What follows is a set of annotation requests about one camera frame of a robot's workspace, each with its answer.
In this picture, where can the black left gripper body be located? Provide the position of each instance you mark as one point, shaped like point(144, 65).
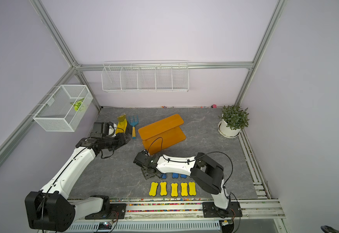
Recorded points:
point(113, 142)

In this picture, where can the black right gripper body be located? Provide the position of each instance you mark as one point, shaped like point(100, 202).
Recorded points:
point(145, 170)

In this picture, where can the yellow eraser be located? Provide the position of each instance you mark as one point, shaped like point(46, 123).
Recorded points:
point(174, 190)
point(184, 189)
point(163, 189)
point(192, 188)
point(153, 189)

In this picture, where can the orange wooden two-tier shelf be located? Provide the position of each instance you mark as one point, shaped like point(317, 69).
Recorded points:
point(162, 134)

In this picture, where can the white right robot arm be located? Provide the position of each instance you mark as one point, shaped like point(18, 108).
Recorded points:
point(205, 171)

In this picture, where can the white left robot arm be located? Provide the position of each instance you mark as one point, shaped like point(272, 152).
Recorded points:
point(49, 208)

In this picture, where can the yellow and black work glove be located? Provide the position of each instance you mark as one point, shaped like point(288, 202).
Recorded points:
point(122, 124)

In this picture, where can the green object in basket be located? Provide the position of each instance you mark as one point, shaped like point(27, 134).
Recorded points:
point(79, 105)

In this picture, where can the white plant pot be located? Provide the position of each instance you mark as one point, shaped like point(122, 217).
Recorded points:
point(226, 131)

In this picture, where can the green potted plant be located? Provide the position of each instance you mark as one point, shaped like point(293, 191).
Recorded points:
point(235, 117)

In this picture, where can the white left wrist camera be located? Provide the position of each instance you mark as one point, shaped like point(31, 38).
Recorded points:
point(111, 129)

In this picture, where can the teal garden fork yellow handle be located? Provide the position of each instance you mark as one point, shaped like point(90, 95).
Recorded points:
point(133, 121)

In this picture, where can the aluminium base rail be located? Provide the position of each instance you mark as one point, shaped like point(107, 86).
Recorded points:
point(175, 215)

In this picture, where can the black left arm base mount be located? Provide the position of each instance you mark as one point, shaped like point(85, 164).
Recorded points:
point(114, 211)

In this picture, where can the white wire basket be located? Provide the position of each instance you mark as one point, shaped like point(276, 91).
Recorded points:
point(57, 114)

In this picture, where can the white wire wall shelf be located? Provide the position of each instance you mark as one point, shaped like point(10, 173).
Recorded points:
point(145, 76)

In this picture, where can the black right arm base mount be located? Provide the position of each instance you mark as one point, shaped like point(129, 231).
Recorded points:
point(211, 211)

